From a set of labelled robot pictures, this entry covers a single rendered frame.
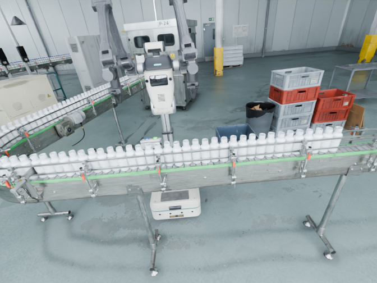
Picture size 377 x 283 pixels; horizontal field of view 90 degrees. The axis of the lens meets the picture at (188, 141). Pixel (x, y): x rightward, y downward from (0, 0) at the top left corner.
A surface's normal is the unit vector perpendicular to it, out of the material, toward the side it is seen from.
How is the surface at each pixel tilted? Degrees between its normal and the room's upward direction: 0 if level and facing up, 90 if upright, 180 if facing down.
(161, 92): 90
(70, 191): 90
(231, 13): 90
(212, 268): 0
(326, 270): 0
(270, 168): 90
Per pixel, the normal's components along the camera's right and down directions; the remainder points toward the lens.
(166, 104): 0.05, 0.50
